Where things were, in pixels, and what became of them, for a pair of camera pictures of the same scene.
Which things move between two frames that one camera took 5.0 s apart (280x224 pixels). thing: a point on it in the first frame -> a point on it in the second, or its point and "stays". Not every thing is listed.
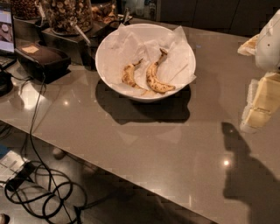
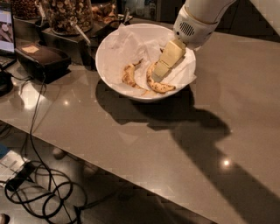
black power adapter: (26, 171) stays
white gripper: (269, 46) -> (194, 30)
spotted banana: (151, 80) stays
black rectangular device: (41, 62) stays
